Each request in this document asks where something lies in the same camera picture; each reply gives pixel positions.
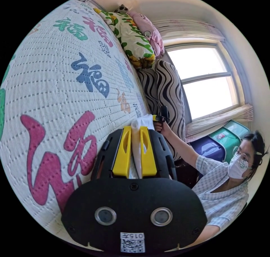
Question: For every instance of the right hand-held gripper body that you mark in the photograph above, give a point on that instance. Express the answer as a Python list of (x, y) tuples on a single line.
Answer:
[(165, 118)]

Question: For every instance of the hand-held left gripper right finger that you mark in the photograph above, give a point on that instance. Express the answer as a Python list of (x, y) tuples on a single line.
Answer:
[(147, 157)]

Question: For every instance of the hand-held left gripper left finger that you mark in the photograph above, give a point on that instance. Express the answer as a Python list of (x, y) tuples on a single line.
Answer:
[(123, 155)]

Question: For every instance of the white short sleeve shirt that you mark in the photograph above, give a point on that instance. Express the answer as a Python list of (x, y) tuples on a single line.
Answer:
[(137, 147)]

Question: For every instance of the person's right forearm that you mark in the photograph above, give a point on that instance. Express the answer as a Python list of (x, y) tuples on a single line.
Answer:
[(181, 147)]

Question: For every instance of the person's left forearm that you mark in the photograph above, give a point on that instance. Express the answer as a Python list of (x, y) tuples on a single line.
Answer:
[(207, 234)]

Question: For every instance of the person's right hand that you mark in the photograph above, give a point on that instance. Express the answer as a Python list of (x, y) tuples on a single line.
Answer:
[(163, 128)]

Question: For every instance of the black white wavy striped cushion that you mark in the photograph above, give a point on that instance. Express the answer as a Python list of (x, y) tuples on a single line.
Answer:
[(164, 88)]

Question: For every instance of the dark blue plastic storage box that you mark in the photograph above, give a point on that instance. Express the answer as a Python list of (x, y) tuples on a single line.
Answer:
[(207, 148)]

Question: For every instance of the window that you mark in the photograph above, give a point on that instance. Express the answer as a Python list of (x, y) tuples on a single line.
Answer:
[(204, 79)]

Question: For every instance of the pale green plastic storage box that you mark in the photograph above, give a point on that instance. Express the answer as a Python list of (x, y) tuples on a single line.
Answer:
[(237, 128)]

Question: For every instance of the person's body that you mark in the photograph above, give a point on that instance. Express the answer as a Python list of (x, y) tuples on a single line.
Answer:
[(223, 189)]

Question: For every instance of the pink printed pillow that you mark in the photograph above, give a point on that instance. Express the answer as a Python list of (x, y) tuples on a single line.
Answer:
[(150, 32)]

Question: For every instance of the yellow green flowered pillow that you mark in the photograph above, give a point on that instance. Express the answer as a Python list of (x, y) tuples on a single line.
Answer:
[(130, 35)]

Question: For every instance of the bed with printed quilted mat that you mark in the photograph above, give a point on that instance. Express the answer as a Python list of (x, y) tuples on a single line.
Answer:
[(42, 60)]

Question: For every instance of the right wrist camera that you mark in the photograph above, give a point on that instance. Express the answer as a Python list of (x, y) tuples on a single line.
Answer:
[(164, 109)]

